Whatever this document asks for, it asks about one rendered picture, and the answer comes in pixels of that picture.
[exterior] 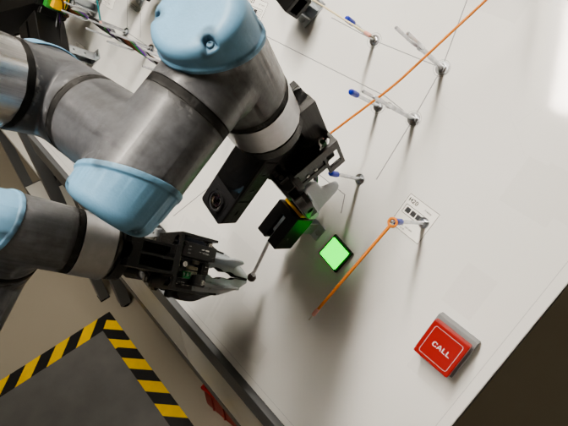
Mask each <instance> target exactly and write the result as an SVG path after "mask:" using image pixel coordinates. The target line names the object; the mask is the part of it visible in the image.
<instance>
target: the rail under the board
mask: <svg viewBox="0 0 568 426"><path fill-rule="evenodd" d="M27 136H28V138H29V140H30V143H31V145H32V147H33V149H34V151H35V153H36V154H37V155H38V156H39V157H40V158H41V159H42V161H43V162H44V163H45V164H46V166H47V167H48V168H49V169H50V170H51V172H52V173H53V174H54V175H55V177H56V178H57V179H58V180H59V182H60V183H61V184H62V185H63V186H64V187H65V183H66V180H67V178H68V177H69V175H68V174H67V173H66V172H65V171H64V170H63V169H62V168H61V167H60V165H59V164H58V163H57V162H56V161H55V159H54V158H53V157H52V156H51V155H50V153H49V152H48V151H47V150H46V149H45V147H44V146H43V145H42V144H41V143H40V142H39V140H38V139H37V138H36V137H35V136H34V135H32V134H27ZM144 284H145V285H146V286H149V284H148V283H147V282H144ZM148 288H149V289H150V287H148ZM150 290H151V289H150ZM151 291H152V293H153V294H154V295H155V296H156V298H157V299H158V300H159V301H160V302H161V304H162V305H163V306H164V307H165V309H166V310H167V311H168V312H169V314H170V315H171V316H172V317H173V318H174V319H175V320H176V321H177V323H178V324H179V325H180V326H181V327H182V329H183V330H184V331H185V332H186V334H187V335H188V336H189V337H190V339H191V340H192V341H193V342H194V344H195V345H196V346H197V347H198V348H199V350H200V351H201V352H202V353H203V354H204V355H205V356H206V357H207V359H208V360H209V361H210V362H211V364H212V365H213V366H214V367H215V368H216V370H217V371H218V372H219V373H220V375H221V376H222V377H223V378H224V379H225V381H226V382H227V383H228V384H229V385H230V386H231V387H232V388H233V390H234V391H235V392H236V393H237V394H238V396H239V397H240V398H241V399H242V401H243V402H244V403H245V404H246V406H247V407H248V408H249V409H250V411H251V412H252V413H253V414H254V416H255V417H256V418H257V419H258V420H259V421H260V422H261V423H262V424H263V426H284V425H283V423H282V422H281V421H280V420H279V419H278V417H277V416H276V415H275V414H274V413H273V412H272V411H271V410H270V409H269V408H268V407H267V405H266V404H265V403H264V402H263V401H262V399H261V398H260V397H259V396H258V395H257V394H256V392H255V391H254V390H253V389H252V388H251V386H250V385H249V384H248V383H247V382H246V380H245V379H244V378H243V377H242V376H241V374H240V373H239V372H238V371H237V370H236V369H235V368H234V367H233V366H232V365H231V364H230V362H229V361H228V360H227V359H226V358H225V356H224V355H223V354H222V353H221V352H220V350H219V349H218V348H217V347H216V346H215V345H214V343H213V342H212V341H211V340H210V339H209V337H208V336H207V335H206V334H205V333H204V332H203V331H202V330H201V329H200V328H199V327H198V325H197V324H196V323H195V322H194V321H193V319H192V318H191V317H190V316H189V315H188V313H187V312H186V311H185V310H184V309H183V307H182V306H181V305H180V304H179V303H178V302H177V300H176V299H175V298H165V297H164V291H163V290H161V289H159V288H158V289H157V290H156V291H154V290H151Z"/></svg>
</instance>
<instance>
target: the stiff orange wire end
mask: <svg viewBox="0 0 568 426"><path fill-rule="evenodd" d="M391 220H395V222H396V223H395V225H391V224H390V222H391ZM387 224H388V226H387V227H386V229H385V230H384V231H383V232H382V233H381V234H380V235H379V236H378V237H377V238H376V240H375V241H374V242H373V243H372V244H371V246H370V247H369V248H368V249H367V250H366V252H365V253H364V254H363V255H362V256H361V258H360V259H359V260H358V261H357V262H356V264H355V265H354V266H353V267H352V268H351V269H350V270H349V271H348V272H347V273H346V274H345V276H344V277H343V278H342V279H341V280H340V282H339V283H338V284H337V285H336V286H335V288H334V289H333V290H332V291H331V292H330V294H329V295H328V296H327V297H326V298H325V300H324V301H323V302H322V303H321V304H320V305H319V307H318V308H316V309H315V310H314V312H313V313H312V315H311V317H310V318H309V320H311V318H312V317H313V316H315V315H316V314H317V313H318V312H319V311H320V309H321V308H322V307H323V305H324V304H325V303H326V302H327V301H328V300H329V298H330V297H331V296H332V295H333V294H334V292H335V291H336V290H337V289H338V288H339V286H340V285H341V284H342V283H343V282H344V281H345V280H346V279H347V278H348V277H349V276H350V274H351V273H352V272H353V271H354V270H355V268H356V267H357V266H358V265H359V264H360V262H361V261H362V260H363V259H364V258H365V257H366V255H367V254H368V253H369V252H370V251H371V249H372V248H373V247H374V246H375V245H376V243H377V242H378V241H379V240H380V239H381V238H382V237H383V236H384V235H385V234H386V233H387V231H388V230H389V229H390V228H394V227H396V226H397V225H398V220H397V219H396V218H395V217H393V216H392V217H390V218H389V219H388V221H387Z"/></svg>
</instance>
